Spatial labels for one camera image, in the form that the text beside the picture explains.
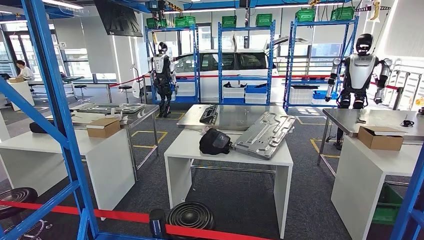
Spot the person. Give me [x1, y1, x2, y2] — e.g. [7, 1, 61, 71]
[15, 59, 36, 82]

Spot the red barrier belt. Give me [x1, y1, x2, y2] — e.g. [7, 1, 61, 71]
[0, 200, 273, 240]
[108, 73, 400, 91]

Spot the white plastic bin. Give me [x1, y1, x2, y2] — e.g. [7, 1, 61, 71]
[222, 86, 246, 99]
[244, 93, 268, 105]
[176, 81, 197, 97]
[288, 86, 315, 106]

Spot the flat silver metal part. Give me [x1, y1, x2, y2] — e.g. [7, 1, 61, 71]
[69, 102, 146, 115]

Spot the long grey table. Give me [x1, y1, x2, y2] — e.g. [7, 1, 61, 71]
[27, 75, 114, 104]

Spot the white metal railing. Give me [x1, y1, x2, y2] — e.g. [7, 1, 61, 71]
[385, 59, 424, 111]

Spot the black barrier post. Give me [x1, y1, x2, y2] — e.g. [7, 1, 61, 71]
[148, 208, 168, 240]

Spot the black hanging monitor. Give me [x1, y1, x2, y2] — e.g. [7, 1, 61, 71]
[93, 0, 144, 38]

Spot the silver machined metal plate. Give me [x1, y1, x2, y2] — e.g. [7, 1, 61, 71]
[231, 110, 297, 161]

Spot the black plastic grille part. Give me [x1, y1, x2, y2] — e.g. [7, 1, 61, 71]
[199, 104, 221, 125]

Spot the blue overhead crane beam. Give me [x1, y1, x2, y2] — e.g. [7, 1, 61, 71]
[109, 0, 359, 11]

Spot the green plastic crate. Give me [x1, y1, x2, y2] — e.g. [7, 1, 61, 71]
[295, 8, 317, 23]
[255, 13, 274, 28]
[330, 6, 356, 21]
[221, 15, 238, 29]
[146, 17, 169, 30]
[371, 183, 405, 226]
[174, 15, 197, 28]

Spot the black zippered case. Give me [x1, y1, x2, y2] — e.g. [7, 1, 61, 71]
[28, 121, 61, 135]

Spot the black round seat stool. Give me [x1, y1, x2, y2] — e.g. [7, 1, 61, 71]
[73, 84, 91, 104]
[117, 84, 134, 105]
[0, 187, 54, 240]

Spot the white desk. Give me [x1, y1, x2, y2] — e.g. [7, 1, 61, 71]
[330, 134, 424, 240]
[163, 128, 295, 240]
[6, 79, 36, 112]
[0, 128, 136, 222]

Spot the black white humanoid robot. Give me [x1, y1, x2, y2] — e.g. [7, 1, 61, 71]
[324, 32, 394, 151]
[147, 41, 179, 119]

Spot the white car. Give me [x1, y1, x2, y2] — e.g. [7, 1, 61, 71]
[132, 35, 311, 105]

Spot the steel table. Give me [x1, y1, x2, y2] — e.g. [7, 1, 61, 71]
[45, 102, 161, 182]
[316, 107, 424, 187]
[176, 103, 289, 175]

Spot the blue metal shelf rack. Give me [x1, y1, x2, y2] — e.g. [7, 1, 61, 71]
[144, 23, 202, 105]
[0, 0, 424, 240]
[282, 15, 360, 112]
[217, 20, 277, 107]

